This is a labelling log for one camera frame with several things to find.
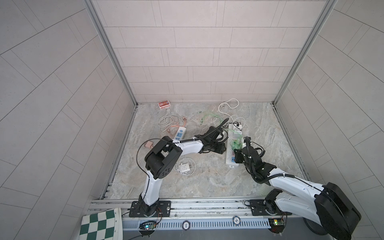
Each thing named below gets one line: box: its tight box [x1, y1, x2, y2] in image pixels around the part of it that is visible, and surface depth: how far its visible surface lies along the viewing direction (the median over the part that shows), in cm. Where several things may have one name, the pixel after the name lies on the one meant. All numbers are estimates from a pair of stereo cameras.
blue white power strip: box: [174, 126, 187, 142], surface depth 98 cm
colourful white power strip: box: [225, 123, 244, 167], surface depth 91 cm
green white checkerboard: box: [79, 207, 123, 240], surface depth 67 cm
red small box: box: [157, 100, 171, 109], surface depth 117 cm
